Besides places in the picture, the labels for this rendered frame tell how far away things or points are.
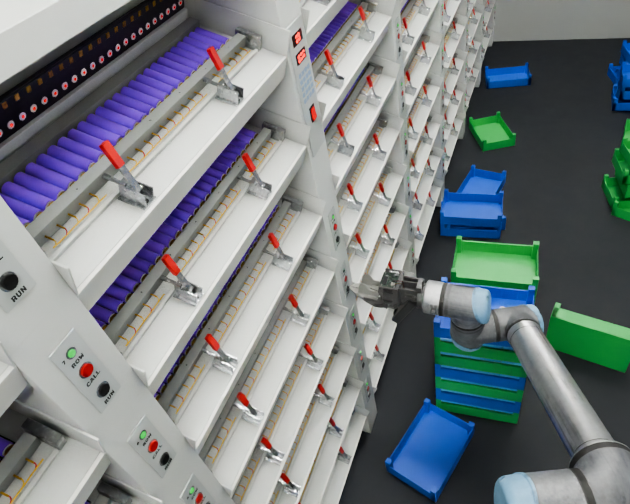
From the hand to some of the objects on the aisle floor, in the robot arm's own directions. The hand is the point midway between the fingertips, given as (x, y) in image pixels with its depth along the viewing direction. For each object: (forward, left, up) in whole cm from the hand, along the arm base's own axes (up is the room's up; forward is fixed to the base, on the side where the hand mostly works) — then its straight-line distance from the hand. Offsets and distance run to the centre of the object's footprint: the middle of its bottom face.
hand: (355, 289), depth 145 cm
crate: (-67, -55, -83) cm, 120 cm away
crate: (-22, +8, -80) cm, 83 cm away
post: (+19, -64, -84) cm, 108 cm away
